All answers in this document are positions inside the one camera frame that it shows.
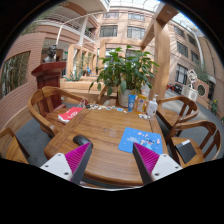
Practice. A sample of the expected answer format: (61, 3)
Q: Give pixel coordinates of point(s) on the white pump dispenser bottle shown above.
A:
(152, 106)

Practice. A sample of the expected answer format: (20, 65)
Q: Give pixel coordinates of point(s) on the black notebook on chair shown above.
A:
(186, 150)

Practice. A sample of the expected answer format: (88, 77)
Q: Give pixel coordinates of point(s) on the blue cartoon mouse pad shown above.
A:
(149, 140)

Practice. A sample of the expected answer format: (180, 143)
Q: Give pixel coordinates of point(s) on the blue tube bottle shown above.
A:
(131, 101)

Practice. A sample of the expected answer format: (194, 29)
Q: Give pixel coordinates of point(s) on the red white bag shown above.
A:
(67, 116)

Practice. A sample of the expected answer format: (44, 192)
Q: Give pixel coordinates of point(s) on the red wooden pedestal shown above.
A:
(46, 74)

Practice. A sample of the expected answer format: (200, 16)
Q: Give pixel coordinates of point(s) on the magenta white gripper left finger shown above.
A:
(70, 166)

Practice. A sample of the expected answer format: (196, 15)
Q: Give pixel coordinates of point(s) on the dark bust statue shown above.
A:
(50, 55)

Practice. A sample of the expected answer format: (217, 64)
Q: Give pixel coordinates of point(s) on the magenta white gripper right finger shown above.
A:
(153, 166)

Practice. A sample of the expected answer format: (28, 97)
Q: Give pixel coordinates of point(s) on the wooden chair left rear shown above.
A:
(50, 123)

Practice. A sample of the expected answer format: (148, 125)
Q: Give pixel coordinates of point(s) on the wooden chair near left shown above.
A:
(11, 148)

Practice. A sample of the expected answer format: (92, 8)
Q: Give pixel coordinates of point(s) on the wooden chair behind table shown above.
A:
(108, 100)

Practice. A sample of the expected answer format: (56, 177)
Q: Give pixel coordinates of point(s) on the green potted plant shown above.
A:
(125, 72)

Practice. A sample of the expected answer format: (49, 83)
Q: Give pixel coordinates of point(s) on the black computer mouse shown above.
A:
(80, 140)

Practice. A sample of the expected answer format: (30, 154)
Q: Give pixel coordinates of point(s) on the yellow bottle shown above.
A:
(141, 102)

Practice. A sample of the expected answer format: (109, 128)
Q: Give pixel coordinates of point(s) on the wooden chair right rear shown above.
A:
(170, 117)

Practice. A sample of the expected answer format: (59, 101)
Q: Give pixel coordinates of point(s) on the wooden chair near right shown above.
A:
(204, 136)

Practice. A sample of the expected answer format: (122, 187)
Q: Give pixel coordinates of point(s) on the white air conditioner unit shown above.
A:
(189, 93)

